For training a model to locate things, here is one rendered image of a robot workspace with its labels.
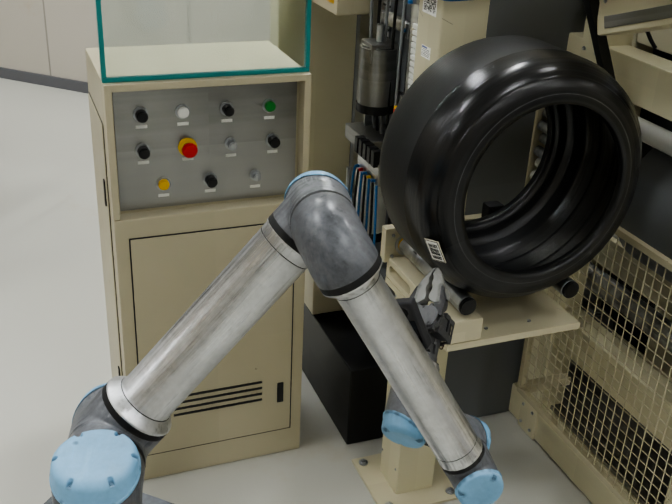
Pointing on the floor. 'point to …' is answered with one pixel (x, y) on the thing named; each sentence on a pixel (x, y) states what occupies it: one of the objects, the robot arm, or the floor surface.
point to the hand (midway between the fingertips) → (434, 271)
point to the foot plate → (440, 490)
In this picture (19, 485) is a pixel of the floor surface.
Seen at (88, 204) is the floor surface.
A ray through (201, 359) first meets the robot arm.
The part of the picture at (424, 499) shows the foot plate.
